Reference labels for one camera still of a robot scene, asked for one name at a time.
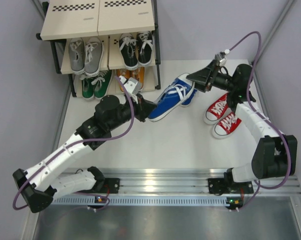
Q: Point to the green sneaker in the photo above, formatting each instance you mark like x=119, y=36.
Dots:
x=87, y=87
x=101, y=83

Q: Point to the beige black shoe shelf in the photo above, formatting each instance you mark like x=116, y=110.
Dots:
x=107, y=20

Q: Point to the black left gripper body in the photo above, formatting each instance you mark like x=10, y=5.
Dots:
x=138, y=110

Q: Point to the aluminium mounting rail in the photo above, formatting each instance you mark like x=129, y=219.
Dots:
x=183, y=182

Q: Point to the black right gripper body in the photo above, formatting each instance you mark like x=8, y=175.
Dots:
x=210, y=78

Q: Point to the black sneaker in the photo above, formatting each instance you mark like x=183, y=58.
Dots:
x=145, y=44
x=127, y=47

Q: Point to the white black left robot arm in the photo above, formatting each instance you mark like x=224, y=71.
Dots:
x=41, y=184

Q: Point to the grey sneaker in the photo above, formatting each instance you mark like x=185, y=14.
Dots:
x=76, y=51
x=94, y=51

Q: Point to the grey slotted cable duct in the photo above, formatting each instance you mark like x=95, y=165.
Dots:
x=116, y=200

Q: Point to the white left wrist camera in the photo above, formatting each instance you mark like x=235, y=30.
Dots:
x=132, y=86

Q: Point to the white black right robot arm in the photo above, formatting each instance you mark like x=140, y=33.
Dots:
x=276, y=153

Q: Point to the red sneaker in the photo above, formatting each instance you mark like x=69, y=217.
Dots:
x=226, y=126
x=216, y=110

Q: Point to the blue sneaker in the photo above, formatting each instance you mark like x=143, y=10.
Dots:
x=189, y=89
x=168, y=100

